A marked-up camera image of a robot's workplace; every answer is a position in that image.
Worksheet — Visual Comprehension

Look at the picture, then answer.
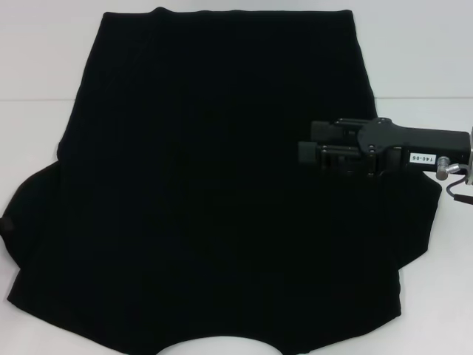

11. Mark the black shirt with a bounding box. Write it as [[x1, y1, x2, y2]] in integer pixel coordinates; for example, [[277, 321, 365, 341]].
[[0, 6, 443, 355]]

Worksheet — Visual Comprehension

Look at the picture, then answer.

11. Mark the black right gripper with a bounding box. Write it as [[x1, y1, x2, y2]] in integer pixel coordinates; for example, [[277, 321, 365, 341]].
[[298, 117, 472, 178]]

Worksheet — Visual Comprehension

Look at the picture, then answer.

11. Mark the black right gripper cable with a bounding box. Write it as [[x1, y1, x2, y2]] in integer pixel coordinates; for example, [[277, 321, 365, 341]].
[[435, 155, 473, 205]]

